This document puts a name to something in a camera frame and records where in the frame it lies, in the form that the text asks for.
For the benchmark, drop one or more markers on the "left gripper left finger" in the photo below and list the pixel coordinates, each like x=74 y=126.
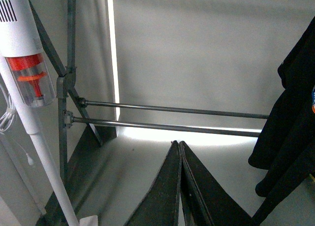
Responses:
x=160 y=205

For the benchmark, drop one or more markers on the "white stick vacuum cleaner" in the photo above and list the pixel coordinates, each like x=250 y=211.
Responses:
x=24 y=71

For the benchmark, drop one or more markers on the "black printed t-shirt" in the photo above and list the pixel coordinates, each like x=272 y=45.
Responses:
x=286 y=145

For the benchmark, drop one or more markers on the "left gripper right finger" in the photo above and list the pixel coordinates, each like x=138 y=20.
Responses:
x=204 y=201

